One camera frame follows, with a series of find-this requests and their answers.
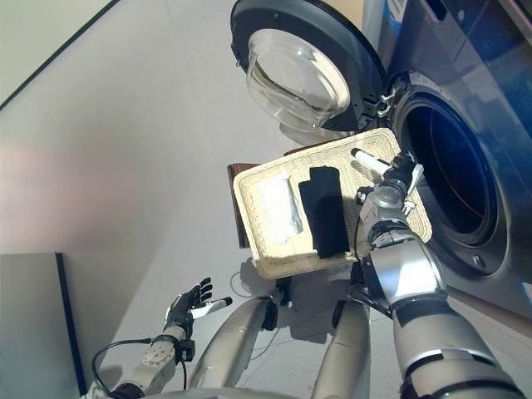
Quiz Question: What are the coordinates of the white cable on floor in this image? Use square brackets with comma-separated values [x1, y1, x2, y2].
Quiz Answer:
[229, 269, 251, 297]

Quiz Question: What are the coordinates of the white cloth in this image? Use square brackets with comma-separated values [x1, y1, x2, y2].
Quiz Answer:
[258, 175, 303, 247]

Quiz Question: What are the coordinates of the black cloth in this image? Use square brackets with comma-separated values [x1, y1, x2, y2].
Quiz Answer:
[298, 165, 352, 261]

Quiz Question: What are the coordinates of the white wicker basket tray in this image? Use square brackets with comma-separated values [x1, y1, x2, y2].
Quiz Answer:
[232, 127, 434, 279]

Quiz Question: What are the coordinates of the grey front-load washing machine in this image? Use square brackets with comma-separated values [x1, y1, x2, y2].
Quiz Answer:
[372, 0, 532, 322]

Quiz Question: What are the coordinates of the blue white brand sticker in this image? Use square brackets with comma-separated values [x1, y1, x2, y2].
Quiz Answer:
[387, 0, 411, 22]

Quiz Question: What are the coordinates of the grey cabinet with black edge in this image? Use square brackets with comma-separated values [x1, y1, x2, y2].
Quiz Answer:
[0, 250, 89, 399]

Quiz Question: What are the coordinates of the silver robot left leg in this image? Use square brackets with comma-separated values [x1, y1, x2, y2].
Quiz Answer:
[188, 296, 279, 394]

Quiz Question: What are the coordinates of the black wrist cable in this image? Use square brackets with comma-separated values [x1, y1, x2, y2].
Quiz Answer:
[91, 337, 189, 397]

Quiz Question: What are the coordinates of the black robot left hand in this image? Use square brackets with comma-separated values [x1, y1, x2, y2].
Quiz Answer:
[164, 277, 234, 329]

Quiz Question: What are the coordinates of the silver robot right leg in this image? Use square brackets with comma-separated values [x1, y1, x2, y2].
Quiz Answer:
[310, 298, 372, 399]

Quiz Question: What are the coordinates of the silver robot leg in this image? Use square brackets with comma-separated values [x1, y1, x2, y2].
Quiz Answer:
[188, 296, 279, 394]
[310, 298, 372, 399]

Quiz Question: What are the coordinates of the brown wooden stool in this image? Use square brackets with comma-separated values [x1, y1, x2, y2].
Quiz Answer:
[226, 144, 318, 250]

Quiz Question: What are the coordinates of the round glass washer door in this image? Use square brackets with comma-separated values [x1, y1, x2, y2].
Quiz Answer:
[229, 0, 388, 135]

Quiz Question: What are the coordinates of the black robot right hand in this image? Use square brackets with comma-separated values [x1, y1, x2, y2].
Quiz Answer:
[351, 147, 425, 196]

